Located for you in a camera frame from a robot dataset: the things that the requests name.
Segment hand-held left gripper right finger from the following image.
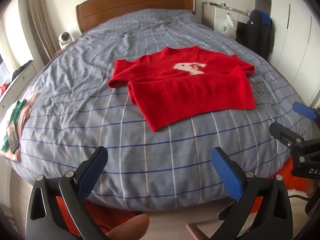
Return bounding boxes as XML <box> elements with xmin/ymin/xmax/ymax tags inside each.
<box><xmin>211</xmin><ymin>147</ymin><xmax>293</xmax><ymax>240</ymax></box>

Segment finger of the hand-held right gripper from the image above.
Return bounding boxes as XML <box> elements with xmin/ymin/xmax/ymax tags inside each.
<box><xmin>292</xmin><ymin>102</ymin><xmax>320</xmax><ymax>121</ymax></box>
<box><xmin>269</xmin><ymin>121</ymin><xmax>311</xmax><ymax>163</ymax></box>

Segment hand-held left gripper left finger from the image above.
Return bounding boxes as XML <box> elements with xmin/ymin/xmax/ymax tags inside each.
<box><xmin>26</xmin><ymin>146</ymin><xmax>109</xmax><ymax>240</ymax></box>

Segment red knit sweater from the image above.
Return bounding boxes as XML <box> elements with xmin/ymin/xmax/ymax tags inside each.
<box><xmin>108</xmin><ymin>46</ymin><xmax>256</xmax><ymax>132</ymax></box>

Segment person's left hand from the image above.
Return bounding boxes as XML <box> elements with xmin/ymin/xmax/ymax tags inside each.
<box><xmin>105</xmin><ymin>214</ymin><xmax>150</xmax><ymax>240</ymax></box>

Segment orange cloth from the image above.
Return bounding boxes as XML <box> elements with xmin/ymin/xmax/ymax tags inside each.
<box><xmin>54</xmin><ymin>159</ymin><xmax>313</xmax><ymax>240</ymax></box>

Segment white wardrobe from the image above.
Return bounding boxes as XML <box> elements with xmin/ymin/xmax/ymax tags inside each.
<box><xmin>255</xmin><ymin>0</ymin><xmax>320</xmax><ymax>110</ymax></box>

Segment grey checked bed cover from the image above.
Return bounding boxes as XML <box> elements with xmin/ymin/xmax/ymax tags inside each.
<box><xmin>5</xmin><ymin>8</ymin><xmax>313</xmax><ymax>212</ymax></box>

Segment dark smartphone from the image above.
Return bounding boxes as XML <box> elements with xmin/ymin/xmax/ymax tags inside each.
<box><xmin>6</xmin><ymin>122</ymin><xmax>20</xmax><ymax>153</ymax></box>

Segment pink garment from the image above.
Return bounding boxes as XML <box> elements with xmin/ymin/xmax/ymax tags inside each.
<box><xmin>0</xmin><ymin>92</ymin><xmax>40</xmax><ymax>162</ymax></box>

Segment black jacket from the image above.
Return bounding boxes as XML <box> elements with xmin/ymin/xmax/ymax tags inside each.
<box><xmin>235</xmin><ymin>9</ymin><xmax>275</xmax><ymax>55</ymax></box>

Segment green knit garment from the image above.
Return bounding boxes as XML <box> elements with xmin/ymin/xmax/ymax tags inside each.
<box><xmin>0</xmin><ymin>101</ymin><xmax>27</xmax><ymax>153</ymax></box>

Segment blue garment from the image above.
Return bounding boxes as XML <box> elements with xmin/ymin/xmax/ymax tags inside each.
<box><xmin>257</xmin><ymin>10</ymin><xmax>273</xmax><ymax>27</ymax></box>

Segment white window ledge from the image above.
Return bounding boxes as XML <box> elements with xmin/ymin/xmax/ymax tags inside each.
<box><xmin>0</xmin><ymin>59</ymin><xmax>38</xmax><ymax>110</ymax></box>

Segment white plastic bag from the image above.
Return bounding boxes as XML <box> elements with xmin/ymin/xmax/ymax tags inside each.
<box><xmin>221</xmin><ymin>13</ymin><xmax>234</xmax><ymax>34</ymax></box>

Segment dark cloth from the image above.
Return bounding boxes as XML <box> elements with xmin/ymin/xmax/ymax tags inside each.
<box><xmin>12</xmin><ymin>64</ymin><xmax>29</xmax><ymax>78</ymax></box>

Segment white cabinet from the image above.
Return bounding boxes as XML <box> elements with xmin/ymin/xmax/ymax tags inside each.
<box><xmin>201</xmin><ymin>1</ymin><xmax>250</xmax><ymax>39</ymax></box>

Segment small white fan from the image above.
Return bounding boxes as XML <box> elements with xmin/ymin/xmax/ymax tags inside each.
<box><xmin>59</xmin><ymin>31</ymin><xmax>75</xmax><ymax>49</ymax></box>

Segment beige curtain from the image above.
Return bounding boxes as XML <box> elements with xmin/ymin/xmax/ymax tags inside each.
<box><xmin>26</xmin><ymin>0</ymin><xmax>57</xmax><ymax>60</ymax></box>

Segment wooden headboard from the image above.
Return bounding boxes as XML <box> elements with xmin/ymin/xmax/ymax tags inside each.
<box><xmin>76</xmin><ymin>0</ymin><xmax>197</xmax><ymax>33</ymax></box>

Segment wooden stool frame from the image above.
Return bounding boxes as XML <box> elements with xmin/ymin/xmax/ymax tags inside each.
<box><xmin>186</xmin><ymin>220</ymin><xmax>222</xmax><ymax>240</ymax></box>

